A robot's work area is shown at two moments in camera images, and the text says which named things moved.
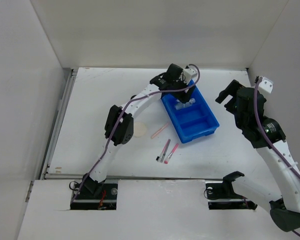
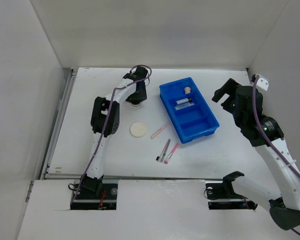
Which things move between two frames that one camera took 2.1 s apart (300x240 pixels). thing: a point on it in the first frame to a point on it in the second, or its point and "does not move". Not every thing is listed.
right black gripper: x=232 y=89 does not move
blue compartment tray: x=193 y=121 does not move
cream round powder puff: x=139 y=129 does not move
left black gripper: x=183 y=96 to x=141 y=96
